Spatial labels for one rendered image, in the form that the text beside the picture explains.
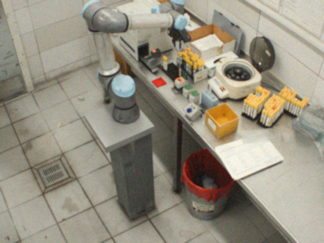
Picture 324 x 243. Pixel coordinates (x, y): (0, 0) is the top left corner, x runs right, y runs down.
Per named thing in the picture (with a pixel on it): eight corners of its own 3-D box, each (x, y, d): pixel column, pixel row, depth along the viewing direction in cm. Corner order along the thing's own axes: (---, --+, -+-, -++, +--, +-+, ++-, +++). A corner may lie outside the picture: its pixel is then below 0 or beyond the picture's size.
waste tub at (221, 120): (203, 124, 214) (205, 110, 207) (224, 115, 218) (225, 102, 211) (217, 139, 206) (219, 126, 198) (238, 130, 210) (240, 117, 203)
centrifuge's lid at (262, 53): (253, 28, 223) (263, 28, 226) (244, 62, 240) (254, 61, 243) (273, 47, 210) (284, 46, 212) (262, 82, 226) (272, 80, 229)
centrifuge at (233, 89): (203, 81, 240) (205, 65, 231) (243, 70, 247) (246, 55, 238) (223, 105, 224) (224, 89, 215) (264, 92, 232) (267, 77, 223)
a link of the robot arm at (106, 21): (105, 17, 162) (191, 14, 190) (94, 8, 168) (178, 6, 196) (101, 41, 168) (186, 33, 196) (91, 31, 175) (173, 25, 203)
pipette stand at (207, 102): (198, 105, 224) (199, 92, 217) (207, 100, 227) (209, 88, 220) (209, 116, 218) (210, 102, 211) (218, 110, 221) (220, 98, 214)
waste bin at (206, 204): (170, 197, 284) (170, 159, 252) (210, 176, 297) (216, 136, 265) (199, 234, 261) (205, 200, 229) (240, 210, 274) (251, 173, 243)
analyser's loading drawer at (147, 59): (136, 56, 255) (136, 50, 252) (145, 53, 258) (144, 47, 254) (152, 72, 243) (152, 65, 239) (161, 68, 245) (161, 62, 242)
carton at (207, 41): (179, 51, 262) (179, 33, 251) (212, 40, 272) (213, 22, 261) (200, 70, 247) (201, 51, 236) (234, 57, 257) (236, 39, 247)
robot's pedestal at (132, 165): (131, 220, 270) (118, 138, 207) (118, 201, 282) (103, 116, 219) (155, 209, 277) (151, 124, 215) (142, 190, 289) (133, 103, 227)
